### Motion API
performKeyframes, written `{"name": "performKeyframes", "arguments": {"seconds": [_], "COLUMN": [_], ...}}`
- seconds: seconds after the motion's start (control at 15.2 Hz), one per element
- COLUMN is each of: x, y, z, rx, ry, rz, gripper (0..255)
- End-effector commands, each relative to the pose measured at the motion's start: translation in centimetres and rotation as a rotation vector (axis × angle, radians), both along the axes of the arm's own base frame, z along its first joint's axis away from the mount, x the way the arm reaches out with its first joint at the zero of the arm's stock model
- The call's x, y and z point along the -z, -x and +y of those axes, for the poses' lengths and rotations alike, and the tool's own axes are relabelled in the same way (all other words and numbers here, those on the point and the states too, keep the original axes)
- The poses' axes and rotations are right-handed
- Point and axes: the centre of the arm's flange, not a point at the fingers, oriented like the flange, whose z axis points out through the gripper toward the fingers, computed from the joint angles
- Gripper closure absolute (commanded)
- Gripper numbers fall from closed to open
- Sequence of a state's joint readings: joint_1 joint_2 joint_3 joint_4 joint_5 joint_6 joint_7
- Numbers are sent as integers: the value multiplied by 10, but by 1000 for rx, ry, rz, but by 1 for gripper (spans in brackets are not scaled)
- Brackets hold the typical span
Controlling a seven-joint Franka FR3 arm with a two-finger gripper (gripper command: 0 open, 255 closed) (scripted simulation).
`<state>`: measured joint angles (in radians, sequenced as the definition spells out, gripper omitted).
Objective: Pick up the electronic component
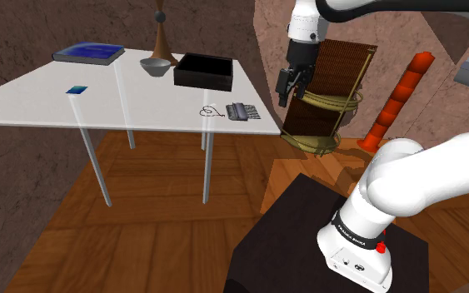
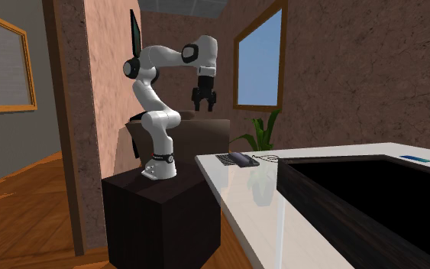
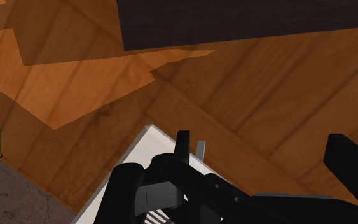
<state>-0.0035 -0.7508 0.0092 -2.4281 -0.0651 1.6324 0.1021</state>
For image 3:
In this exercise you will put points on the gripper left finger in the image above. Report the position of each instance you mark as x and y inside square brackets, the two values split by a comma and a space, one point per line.
[166, 169]

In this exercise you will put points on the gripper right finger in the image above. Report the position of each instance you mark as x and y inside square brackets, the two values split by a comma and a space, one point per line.
[349, 161]

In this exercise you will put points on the white flat rectangular slab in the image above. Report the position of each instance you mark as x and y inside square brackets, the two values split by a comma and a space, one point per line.
[141, 149]

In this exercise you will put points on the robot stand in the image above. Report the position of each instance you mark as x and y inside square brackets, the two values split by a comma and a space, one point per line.
[240, 21]

